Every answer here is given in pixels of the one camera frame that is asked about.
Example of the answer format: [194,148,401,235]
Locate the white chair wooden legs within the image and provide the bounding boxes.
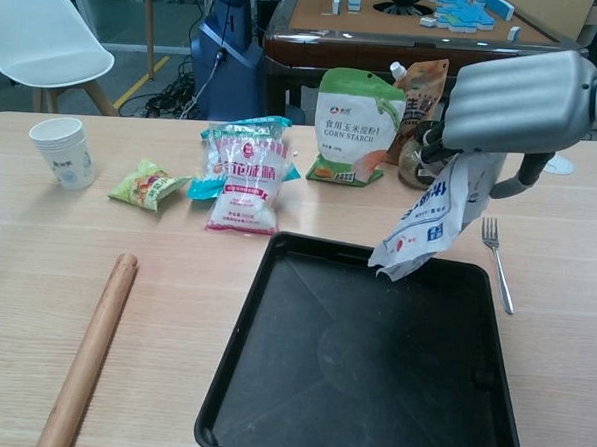
[0,0,122,118]

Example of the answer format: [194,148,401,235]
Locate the green snack packet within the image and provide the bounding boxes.
[106,155,194,215]

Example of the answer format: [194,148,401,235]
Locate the white round table cap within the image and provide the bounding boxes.
[543,154,576,176]

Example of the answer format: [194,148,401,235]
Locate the wooden rolling pin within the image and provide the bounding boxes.
[33,248,140,447]

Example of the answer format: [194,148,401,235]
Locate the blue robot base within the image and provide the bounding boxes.
[186,0,269,125]

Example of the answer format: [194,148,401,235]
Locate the white paper cup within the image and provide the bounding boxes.
[25,114,100,193]

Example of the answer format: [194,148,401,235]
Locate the grey packet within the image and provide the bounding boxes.
[367,146,501,288]

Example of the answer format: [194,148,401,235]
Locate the black plastic tray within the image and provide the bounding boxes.
[192,227,539,447]

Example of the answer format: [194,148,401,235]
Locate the pink white sugar bag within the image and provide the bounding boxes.
[204,123,292,237]

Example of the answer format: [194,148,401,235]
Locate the teal shrimp chip bag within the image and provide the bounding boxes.
[187,111,305,207]

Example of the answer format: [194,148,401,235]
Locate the black cable bundle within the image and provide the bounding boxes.
[143,69,203,120]

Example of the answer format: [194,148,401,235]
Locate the dark brown mahjong table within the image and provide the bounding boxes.
[258,0,592,127]

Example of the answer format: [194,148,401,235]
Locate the metal fork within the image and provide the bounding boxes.
[476,215,521,316]

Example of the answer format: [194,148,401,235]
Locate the green corn starch pouch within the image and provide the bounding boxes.
[305,66,409,190]

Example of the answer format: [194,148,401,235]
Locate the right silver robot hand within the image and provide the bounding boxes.
[410,42,597,206]

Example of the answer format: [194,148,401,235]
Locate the orange spout pouch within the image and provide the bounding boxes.
[384,56,451,170]

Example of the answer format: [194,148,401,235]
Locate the black mahjong table dome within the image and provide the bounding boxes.
[372,0,439,18]

